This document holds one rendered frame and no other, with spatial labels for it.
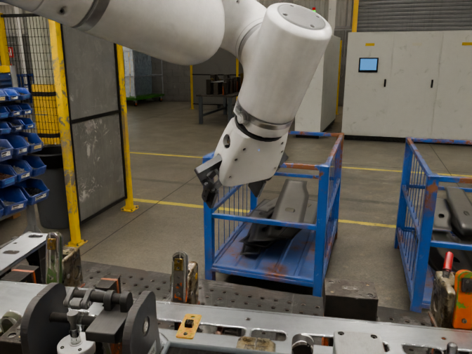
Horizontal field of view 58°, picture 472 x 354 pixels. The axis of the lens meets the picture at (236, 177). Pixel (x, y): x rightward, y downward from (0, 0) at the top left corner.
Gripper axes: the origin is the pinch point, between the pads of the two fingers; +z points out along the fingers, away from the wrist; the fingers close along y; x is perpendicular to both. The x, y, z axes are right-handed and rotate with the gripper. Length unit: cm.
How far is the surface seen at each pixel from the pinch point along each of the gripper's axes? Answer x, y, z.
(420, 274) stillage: 6, 168, 125
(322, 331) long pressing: -20.1, 20.1, 28.0
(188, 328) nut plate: -6.2, -3.5, 35.6
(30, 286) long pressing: 25, -30, 55
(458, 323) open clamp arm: -32, 48, 22
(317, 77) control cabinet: 463, 540, 328
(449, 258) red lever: -19, 62, 23
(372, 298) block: -18.5, 35.6, 26.1
